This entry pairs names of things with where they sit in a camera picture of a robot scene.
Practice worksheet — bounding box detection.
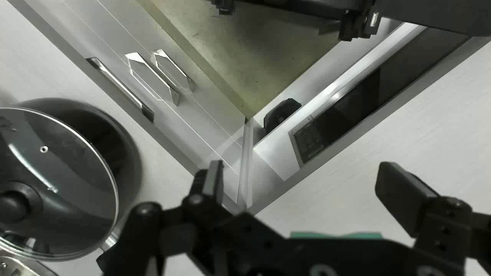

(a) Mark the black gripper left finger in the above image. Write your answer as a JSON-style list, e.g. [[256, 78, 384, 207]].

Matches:
[[182, 159, 223, 219]]

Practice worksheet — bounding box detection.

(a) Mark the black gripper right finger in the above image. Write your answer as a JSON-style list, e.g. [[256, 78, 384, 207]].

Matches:
[[374, 161, 472, 248]]

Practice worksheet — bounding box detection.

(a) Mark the glass pot lid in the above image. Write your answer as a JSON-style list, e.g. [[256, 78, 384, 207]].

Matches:
[[0, 107, 119, 261]]

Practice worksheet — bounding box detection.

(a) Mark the black cooking pot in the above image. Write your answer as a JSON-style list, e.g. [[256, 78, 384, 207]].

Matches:
[[0, 98, 141, 261]]

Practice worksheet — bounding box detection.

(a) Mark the built-in microwave oven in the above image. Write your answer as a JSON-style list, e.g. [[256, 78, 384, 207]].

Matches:
[[254, 23, 469, 179]]

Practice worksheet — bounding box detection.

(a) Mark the black bin under counter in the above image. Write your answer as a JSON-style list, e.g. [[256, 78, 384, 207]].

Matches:
[[263, 98, 300, 132]]

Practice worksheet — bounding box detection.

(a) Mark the black clamp on table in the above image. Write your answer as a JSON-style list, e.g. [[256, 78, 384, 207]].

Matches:
[[208, 0, 380, 41]]

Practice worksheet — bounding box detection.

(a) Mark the silver drawer handle middle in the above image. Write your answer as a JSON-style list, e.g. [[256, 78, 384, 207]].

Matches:
[[125, 52, 180, 106]]

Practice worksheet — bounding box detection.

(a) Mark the silver drawer handle right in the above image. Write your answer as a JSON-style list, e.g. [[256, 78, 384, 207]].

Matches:
[[151, 49, 194, 92]]

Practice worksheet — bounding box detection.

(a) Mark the silver drawer handle long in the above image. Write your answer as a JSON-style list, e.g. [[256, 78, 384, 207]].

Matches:
[[85, 57, 154, 123]]

